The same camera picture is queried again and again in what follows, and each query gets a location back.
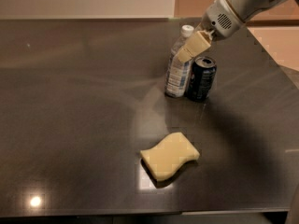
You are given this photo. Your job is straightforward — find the yellow sponge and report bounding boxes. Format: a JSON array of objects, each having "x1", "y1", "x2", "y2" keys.
[{"x1": 140, "y1": 133, "x2": 200, "y2": 182}]

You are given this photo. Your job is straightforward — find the clear plastic water bottle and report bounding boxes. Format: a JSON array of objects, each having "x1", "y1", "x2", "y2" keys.
[{"x1": 164, "y1": 25, "x2": 194, "y2": 98}]

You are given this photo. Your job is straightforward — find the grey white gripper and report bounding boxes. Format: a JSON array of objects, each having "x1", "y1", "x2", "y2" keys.
[{"x1": 177, "y1": 0, "x2": 245, "y2": 63}]

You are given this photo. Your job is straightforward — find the dark blue pepsi can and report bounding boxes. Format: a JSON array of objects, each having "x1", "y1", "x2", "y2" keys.
[{"x1": 186, "y1": 56, "x2": 217, "y2": 102}]

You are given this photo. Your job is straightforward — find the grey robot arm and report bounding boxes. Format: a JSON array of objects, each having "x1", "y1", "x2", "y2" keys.
[{"x1": 184, "y1": 0, "x2": 299, "y2": 215}]

